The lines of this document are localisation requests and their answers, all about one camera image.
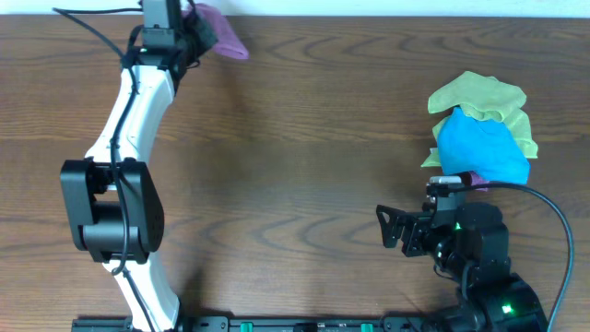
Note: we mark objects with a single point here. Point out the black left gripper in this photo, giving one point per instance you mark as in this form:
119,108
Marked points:
199,29

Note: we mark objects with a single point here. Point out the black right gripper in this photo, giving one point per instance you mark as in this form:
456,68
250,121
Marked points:
412,232

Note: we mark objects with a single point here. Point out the purple microfiber cloth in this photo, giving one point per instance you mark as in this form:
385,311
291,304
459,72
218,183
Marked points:
228,43

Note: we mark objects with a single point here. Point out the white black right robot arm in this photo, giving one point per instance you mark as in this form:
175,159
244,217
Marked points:
469,243

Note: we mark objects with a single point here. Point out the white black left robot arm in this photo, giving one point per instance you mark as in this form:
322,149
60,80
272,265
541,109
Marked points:
113,207

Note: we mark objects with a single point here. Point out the blue microfiber cloth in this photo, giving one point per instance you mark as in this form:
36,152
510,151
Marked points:
485,147

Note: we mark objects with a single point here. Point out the green microfiber cloth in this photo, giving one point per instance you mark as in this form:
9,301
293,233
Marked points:
484,98

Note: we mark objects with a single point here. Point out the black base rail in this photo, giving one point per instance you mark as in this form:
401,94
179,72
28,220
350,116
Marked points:
225,324

